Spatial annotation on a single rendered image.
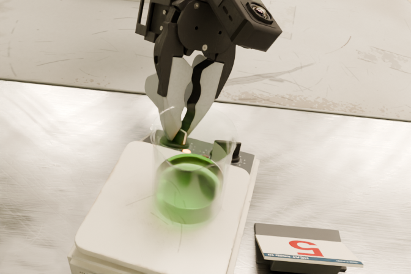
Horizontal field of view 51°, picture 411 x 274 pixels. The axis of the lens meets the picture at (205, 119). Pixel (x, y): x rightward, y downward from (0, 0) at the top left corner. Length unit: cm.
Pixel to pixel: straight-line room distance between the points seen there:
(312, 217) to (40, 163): 31
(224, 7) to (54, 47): 37
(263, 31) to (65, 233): 27
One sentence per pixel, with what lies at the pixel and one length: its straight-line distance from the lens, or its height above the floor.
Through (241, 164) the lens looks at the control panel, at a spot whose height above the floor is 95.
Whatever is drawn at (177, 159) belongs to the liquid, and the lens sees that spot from 36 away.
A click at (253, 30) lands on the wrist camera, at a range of 36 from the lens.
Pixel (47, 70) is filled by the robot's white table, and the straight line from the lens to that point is 65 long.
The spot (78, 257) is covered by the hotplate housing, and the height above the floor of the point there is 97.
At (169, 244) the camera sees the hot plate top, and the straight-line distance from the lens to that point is 34.
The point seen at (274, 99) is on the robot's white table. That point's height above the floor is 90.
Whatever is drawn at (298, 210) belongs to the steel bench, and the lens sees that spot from 49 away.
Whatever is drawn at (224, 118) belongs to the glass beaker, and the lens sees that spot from 33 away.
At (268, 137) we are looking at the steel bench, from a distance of 56.
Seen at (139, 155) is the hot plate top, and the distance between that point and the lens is 40.
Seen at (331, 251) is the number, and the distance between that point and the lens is 45.
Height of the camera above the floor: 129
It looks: 43 degrees down
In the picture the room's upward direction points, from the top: 7 degrees clockwise
